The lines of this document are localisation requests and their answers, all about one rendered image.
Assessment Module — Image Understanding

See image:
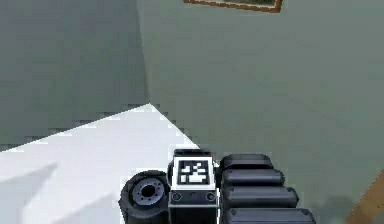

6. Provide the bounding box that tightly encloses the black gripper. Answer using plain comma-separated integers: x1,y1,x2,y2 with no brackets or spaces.
118,169,172,224

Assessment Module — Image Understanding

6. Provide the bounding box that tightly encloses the brown wooden furniture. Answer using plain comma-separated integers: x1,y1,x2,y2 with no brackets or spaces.
343,169,384,224

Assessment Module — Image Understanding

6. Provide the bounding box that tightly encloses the brown framed wall picture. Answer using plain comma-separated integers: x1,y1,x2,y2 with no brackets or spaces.
182,0,284,14

